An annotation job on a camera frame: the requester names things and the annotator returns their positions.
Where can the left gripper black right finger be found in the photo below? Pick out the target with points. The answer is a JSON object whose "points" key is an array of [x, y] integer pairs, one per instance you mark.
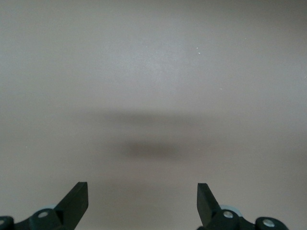
{"points": [[208, 208]]}

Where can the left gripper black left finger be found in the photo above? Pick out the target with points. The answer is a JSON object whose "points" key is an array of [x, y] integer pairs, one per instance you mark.
{"points": [[74, 206]]}

